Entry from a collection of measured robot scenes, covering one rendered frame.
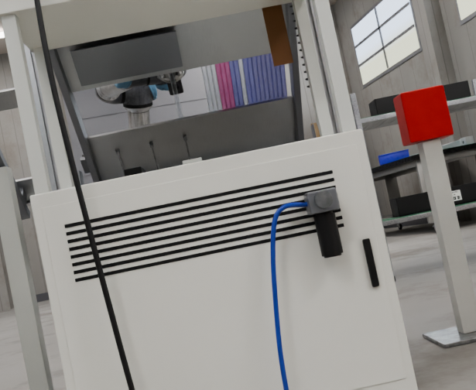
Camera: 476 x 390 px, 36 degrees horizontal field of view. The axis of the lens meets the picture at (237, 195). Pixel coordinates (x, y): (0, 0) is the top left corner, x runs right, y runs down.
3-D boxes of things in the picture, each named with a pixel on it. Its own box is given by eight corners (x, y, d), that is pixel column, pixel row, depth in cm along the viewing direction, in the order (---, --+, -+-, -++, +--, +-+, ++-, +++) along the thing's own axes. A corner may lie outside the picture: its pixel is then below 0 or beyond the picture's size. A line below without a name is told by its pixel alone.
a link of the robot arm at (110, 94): (83, 79, 289) (114, 58, 244) (111, 76, 293) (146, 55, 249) (89, 108, 290) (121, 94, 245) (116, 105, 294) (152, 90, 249)
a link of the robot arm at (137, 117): (122, 200, 311) (111, 70, 292) (156, 194, 317) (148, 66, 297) (131, 210, 300) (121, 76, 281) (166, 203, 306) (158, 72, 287)
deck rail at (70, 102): (97, 193, 244) (97, 181, 249) (103, 192, 244) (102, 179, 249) (29, 2, 194) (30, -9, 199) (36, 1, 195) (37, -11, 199)
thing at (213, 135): (102, 184, 245) (101, 178, 248) (297, 145, 248) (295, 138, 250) (87, 141, 232) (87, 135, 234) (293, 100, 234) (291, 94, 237)
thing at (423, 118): (422, 336, 243) (372, 105, 247) (494, 322, 244) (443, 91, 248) (445, 348, 219) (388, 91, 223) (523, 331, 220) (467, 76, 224)
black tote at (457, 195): (399, 217, 436) (395, 198, 437) (392, 217, 454) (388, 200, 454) (494, 197, 438) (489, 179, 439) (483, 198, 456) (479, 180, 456)
